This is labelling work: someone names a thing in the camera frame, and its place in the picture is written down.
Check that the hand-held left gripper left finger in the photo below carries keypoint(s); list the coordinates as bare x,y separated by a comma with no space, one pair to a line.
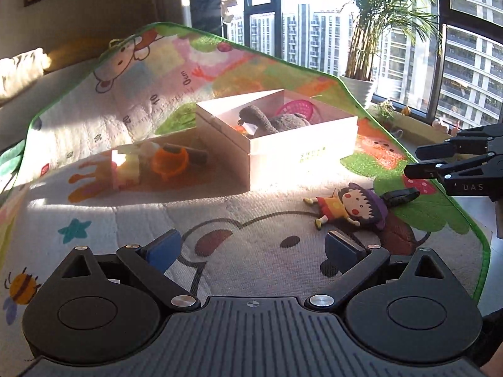
163,249

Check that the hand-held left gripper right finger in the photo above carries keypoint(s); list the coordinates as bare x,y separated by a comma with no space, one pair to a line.
342,251

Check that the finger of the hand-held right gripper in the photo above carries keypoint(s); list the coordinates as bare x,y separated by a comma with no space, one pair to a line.
428,171
440,149

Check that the small black key fob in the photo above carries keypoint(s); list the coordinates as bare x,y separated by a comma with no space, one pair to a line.
401,197

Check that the cartoon girl doll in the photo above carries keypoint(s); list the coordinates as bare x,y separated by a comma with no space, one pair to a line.
346,204

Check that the orange plastic toy cup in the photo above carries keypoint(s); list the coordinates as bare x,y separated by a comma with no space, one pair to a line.
171,163

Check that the pale plastic toy block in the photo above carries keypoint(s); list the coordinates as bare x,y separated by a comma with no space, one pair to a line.
129,169

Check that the dark cylindrical toy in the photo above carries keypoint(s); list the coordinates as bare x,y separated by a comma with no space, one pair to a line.
194,156

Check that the pink cardboard box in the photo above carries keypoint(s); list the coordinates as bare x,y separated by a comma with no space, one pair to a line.
298,153

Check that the black plush toy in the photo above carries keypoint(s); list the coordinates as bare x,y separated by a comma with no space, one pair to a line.
283,123

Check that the orange plastic toy clip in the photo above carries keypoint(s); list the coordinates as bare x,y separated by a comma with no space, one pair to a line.
239,128

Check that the magenta plastic basket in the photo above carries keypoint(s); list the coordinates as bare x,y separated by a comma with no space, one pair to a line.
298,108

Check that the small pink figurine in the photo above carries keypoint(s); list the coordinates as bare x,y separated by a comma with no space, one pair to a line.
446,125

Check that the small orange figurine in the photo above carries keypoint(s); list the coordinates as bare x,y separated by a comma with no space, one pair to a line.
405,110

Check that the small potted plant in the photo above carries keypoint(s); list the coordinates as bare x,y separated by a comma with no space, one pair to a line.
384,110

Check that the apartment buildings outside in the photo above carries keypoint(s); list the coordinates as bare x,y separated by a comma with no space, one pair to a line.
471,66

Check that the printed cartoon play mat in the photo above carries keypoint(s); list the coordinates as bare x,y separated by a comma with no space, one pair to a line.
255,220

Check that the white plant pot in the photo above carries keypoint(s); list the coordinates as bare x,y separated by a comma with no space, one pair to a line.
359,90

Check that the green palm plant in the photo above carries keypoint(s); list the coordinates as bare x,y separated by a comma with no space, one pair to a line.
377,15

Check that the teal cloth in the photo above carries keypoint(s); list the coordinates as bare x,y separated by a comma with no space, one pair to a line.
8,165

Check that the light grey sofa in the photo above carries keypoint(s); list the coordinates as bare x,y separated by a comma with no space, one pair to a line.
47,94

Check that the mustard cushion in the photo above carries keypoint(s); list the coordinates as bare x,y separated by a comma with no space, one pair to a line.
74,53

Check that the cream pillow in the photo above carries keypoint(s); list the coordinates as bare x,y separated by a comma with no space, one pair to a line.
21,72

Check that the beige hanging ornament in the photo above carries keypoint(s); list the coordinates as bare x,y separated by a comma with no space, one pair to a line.
228,6

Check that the black window frame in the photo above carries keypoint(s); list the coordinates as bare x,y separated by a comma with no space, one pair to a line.
277,15

